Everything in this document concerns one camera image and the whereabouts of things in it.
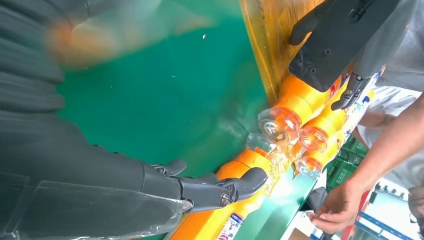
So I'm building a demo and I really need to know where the standing person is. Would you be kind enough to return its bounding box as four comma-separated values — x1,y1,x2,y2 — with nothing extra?
351,86,424,240

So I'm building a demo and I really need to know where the seated person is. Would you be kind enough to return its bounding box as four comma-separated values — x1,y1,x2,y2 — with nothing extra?
306,0,424,235

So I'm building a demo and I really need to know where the yellow taped cardboard mat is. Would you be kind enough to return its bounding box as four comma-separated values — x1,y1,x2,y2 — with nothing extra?
238,0,332,104

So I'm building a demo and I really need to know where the green plastic crate stack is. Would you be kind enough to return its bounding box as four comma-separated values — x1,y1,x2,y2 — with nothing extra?
326,135,369,194

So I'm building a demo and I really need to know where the black tablet with stand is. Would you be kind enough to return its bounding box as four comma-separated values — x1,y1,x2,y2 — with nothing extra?
305,186,329,214

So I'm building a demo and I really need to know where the blue metal storage rack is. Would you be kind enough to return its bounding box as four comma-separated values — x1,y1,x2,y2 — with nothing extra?
341,190,417,240

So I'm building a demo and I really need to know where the white table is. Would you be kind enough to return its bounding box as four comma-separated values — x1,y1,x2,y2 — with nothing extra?
279,210,332,240

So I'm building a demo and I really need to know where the brown cardboard box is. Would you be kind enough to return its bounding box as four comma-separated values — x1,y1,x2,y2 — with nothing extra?
288,228,313,240

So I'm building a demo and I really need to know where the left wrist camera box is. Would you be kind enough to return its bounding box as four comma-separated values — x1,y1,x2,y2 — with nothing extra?
288,0,400,93

